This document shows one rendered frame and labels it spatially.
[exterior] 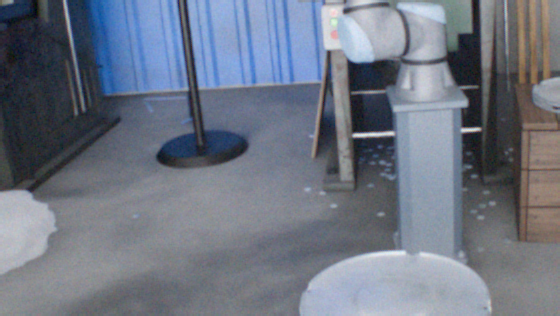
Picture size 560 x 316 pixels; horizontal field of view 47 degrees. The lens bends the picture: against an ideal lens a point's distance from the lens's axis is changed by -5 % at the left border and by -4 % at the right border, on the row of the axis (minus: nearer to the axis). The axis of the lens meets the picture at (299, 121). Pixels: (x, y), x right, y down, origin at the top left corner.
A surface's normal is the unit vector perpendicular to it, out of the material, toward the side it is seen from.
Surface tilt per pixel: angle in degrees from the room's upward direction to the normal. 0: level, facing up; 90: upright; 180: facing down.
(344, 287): 0
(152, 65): 90
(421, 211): 90
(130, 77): 90
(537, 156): 90
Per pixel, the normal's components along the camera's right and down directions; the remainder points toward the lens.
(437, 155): -0.04, 0.31
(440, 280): -0.09, -0.95
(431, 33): 0.27, 0.27
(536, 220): -0.25, 0.32
